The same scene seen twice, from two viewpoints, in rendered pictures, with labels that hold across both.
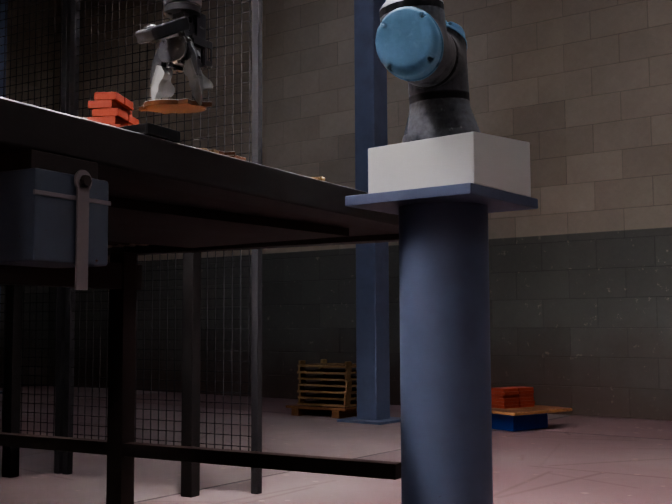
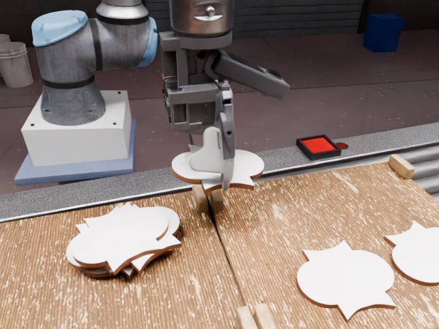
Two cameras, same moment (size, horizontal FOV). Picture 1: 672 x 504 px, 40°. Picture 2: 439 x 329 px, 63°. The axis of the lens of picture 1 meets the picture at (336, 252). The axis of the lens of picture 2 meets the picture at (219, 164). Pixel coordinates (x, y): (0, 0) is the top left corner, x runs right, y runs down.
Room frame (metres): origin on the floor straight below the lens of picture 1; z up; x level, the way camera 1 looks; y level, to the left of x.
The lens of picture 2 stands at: (2.12, 0.63, 1.37)
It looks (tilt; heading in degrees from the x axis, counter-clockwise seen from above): 34 degrees down; 224
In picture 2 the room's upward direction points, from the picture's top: straight up
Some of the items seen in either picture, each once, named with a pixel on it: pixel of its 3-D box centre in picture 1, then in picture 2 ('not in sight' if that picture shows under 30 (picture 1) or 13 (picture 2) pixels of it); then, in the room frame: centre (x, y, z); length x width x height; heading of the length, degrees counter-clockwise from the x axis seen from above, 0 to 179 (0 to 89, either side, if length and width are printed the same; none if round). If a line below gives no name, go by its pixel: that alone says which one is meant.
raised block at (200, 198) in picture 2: not in sight; (200, 197); (1.78, 0.25, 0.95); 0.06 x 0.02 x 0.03; 59
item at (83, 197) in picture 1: (49, 224); not in sight; (1.26, 0.39, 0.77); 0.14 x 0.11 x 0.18; 150
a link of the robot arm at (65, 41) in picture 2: (435, 61); (66, 44); (1.76, -0.19, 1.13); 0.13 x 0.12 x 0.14; 158
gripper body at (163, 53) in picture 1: (184, 39); (198, 78); (1.81, 0.30, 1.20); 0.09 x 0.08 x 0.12; 149
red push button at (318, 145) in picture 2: not in sight; (317, 147); (1.43, 0.30, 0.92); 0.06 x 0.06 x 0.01; 60
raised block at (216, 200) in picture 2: not in sight; (215, 196); (1.76, 0.27, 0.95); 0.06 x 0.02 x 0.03; 58
